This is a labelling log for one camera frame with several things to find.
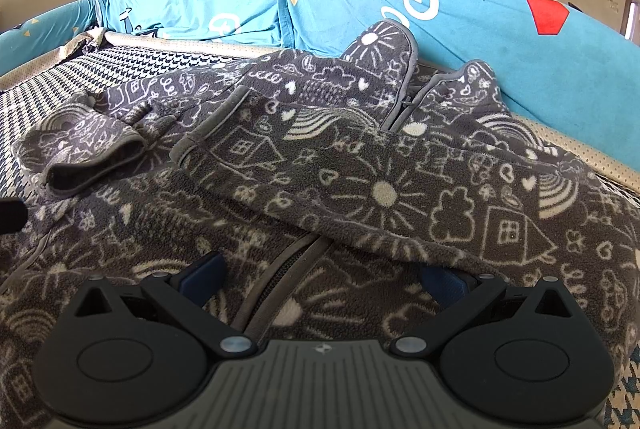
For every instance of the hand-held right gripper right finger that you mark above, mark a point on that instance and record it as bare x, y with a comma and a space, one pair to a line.
445, 284

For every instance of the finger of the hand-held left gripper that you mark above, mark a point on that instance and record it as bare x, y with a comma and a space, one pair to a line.
12, 215

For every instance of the houndstooth seat mat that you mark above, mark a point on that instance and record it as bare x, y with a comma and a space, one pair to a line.
150, 64

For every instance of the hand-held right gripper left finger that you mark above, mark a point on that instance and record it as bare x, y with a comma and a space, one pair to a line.
202, 276

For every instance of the blue printed sofa cover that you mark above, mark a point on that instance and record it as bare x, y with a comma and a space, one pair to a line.
475, 19

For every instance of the grey doodle-print fleece jacket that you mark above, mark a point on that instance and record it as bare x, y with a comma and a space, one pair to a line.
350, 169

